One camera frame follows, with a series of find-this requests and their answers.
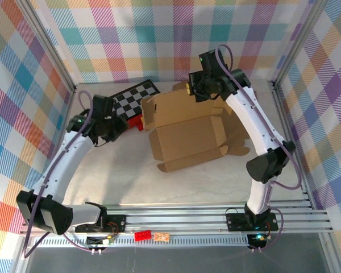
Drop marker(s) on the long red toy brick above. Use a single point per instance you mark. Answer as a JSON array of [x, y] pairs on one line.
[[133, 123]]

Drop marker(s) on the small orange card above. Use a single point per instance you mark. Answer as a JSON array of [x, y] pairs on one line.
[[161, 236]]

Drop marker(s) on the black and grey checkerboard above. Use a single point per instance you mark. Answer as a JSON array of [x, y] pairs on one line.
[[136, 96]]

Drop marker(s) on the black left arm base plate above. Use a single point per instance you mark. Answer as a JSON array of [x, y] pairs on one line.
[[116, 223]]

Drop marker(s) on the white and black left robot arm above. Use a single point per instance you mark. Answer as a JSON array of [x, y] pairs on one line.
[[74, 153]]

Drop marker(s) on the aluminium side rail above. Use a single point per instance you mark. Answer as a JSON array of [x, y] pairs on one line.
[[69, 108], [280, 105]]

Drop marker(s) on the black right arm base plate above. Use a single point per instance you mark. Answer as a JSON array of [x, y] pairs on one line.
[[236, 221]]

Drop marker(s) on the small red toy brick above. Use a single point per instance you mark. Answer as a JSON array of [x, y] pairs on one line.
[[143, 235]]

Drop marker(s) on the black connector board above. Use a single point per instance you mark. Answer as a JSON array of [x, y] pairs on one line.
[[257, 240], [96, 241]]

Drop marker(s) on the aluminium corner post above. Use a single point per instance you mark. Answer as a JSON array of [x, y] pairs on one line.
[[61, 68], [298, 42]]

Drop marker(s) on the aluminium rail frame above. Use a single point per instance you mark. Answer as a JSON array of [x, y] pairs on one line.
[[173, 219]]

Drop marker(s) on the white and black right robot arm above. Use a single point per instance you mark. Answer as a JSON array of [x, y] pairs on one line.
[[253, 119]]

